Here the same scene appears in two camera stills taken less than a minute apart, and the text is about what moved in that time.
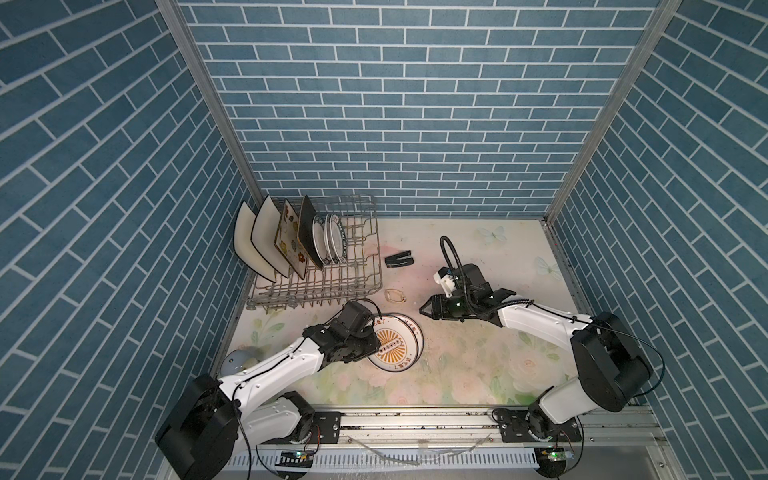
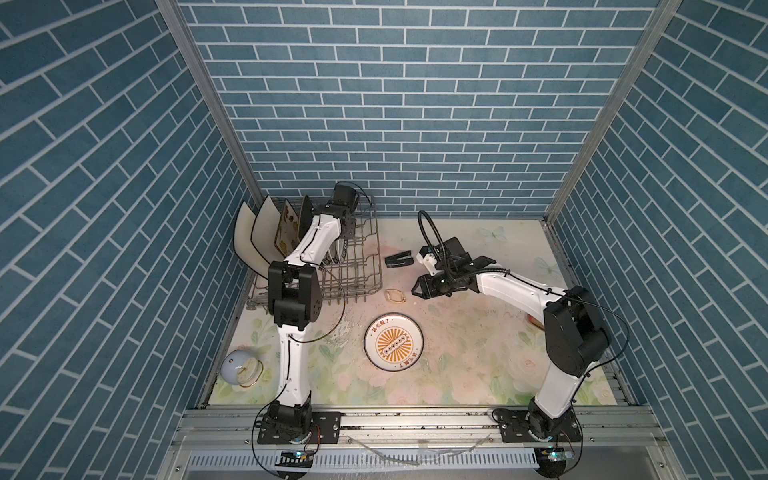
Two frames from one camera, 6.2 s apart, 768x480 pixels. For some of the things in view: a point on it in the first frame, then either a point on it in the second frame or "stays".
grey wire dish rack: [361, 272] stays
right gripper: [438, 309] → [427, 290]
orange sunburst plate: [399, 346] stays
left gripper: [373, 345] → [351, 229]
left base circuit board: [296, 459] stays
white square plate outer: [243, 227] stays
